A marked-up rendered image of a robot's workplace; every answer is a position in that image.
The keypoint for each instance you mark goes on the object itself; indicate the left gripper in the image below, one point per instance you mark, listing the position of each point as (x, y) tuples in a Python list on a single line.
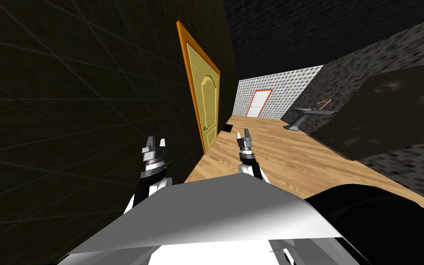
[(154, 154)]

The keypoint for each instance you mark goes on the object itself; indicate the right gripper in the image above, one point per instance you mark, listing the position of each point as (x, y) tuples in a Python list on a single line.
[(245, 145)]

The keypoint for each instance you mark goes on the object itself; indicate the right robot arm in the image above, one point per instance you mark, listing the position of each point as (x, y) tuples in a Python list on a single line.
[(374, 224)]

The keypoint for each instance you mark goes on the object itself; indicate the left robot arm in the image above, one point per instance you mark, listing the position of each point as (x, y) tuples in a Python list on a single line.
[(149, 184)]

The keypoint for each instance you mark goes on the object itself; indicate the black flat square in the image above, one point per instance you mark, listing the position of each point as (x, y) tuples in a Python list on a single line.
[(227, 128)]

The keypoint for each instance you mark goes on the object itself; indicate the white door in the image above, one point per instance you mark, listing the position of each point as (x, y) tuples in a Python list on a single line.
[(259, 103)]

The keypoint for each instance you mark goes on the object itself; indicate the yellow panelled door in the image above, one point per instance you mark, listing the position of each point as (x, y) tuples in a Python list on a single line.
[(204, 103)]

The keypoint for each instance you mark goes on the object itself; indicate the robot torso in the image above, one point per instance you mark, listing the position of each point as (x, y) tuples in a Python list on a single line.
[(212, 217)]

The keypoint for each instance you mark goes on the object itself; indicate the large dark cabinet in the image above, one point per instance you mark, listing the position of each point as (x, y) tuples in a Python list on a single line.
[(385, 114)]

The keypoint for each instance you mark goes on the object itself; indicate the grey pedestal sink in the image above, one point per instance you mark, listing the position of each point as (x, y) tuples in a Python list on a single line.
[(304, 116)]

